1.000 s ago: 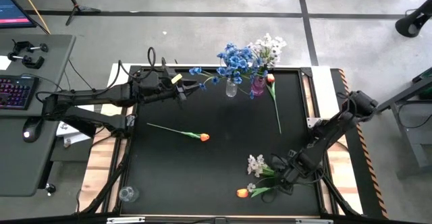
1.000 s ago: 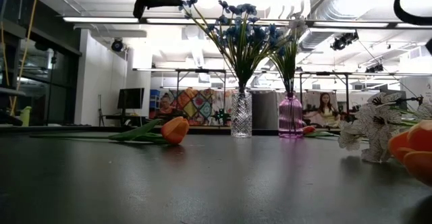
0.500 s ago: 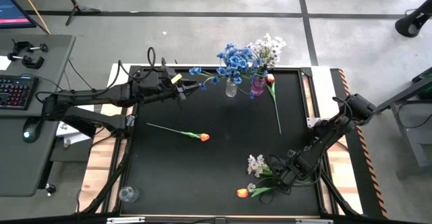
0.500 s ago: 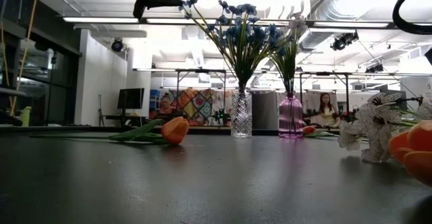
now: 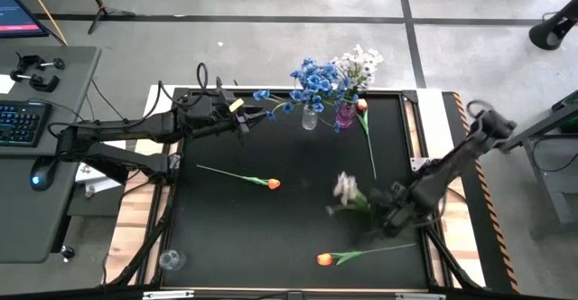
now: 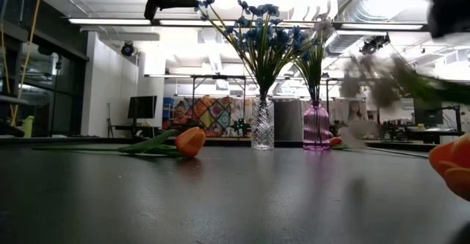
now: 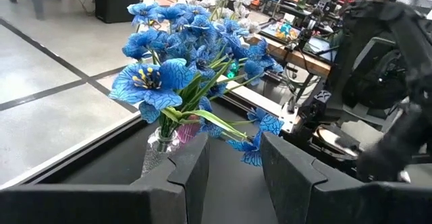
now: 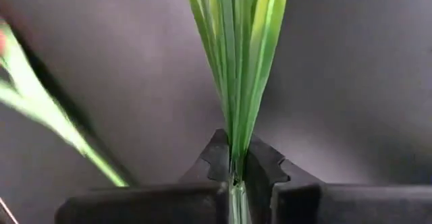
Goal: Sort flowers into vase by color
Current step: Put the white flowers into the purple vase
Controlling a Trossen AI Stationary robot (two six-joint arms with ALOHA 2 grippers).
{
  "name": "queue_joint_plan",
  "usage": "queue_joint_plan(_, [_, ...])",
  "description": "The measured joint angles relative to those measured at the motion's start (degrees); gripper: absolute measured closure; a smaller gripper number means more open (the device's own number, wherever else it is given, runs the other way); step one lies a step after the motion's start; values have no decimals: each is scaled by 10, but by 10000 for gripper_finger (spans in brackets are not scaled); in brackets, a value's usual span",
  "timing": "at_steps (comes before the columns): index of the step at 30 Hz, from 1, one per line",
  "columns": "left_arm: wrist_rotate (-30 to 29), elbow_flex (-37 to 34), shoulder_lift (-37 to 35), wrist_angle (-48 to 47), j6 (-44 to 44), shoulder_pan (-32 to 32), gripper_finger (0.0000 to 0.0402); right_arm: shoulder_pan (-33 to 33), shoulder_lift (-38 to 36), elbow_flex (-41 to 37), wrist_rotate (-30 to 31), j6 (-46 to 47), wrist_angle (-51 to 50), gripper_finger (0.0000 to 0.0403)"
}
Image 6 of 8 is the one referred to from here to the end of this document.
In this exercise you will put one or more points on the white artificial flower bunch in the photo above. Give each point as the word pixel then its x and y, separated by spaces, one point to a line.
pixel 312 71
pixel 367 86

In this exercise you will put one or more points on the orange artificial tulip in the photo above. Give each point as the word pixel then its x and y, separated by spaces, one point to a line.
pixel 453 167
pixel 191 141
pixel 335 141

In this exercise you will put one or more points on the clear textured glass vase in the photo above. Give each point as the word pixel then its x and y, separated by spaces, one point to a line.
pixel 262 124

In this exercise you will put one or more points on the pink ribbed glass vase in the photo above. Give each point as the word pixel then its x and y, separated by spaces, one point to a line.
pixel 316 126

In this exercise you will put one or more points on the ceiling light strip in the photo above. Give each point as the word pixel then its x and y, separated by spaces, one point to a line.
pixel 198 22
pixel 110 21
pixel 382 26

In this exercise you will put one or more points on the black ceiling speaker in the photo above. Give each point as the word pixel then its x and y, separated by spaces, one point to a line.
pixel 127 49

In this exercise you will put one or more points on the black spotlight cluster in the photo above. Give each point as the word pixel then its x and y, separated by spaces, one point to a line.
pixel 374 43

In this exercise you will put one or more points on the black computer monitor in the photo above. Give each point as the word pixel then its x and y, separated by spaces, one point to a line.
pixel 142 107
pixel 427 115

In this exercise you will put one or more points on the blue storage bins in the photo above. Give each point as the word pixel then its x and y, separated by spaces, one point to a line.
pixel 168 108

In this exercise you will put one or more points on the person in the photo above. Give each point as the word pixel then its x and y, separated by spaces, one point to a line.
pixel 180 115
pixel 356 111

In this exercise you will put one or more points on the yellow pole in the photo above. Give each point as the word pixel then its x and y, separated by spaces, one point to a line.
pixel 31 34

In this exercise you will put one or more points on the black desk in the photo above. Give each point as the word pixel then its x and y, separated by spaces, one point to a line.
pixel 422 133

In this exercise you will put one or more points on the colourful patchwork quilt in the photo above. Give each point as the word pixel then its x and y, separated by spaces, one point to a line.
pixel 213 115

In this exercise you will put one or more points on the green toy pinwheel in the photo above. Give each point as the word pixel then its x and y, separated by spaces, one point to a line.
pixel 240 126

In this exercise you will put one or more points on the yellow green bottle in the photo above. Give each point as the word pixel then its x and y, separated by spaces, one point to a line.
pixel 27 126

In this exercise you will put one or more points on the silver ventilation duct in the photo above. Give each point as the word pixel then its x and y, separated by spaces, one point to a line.
pixel 367 1

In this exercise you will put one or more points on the black aluminium table frame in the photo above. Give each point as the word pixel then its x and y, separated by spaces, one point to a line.
pixel 92 140

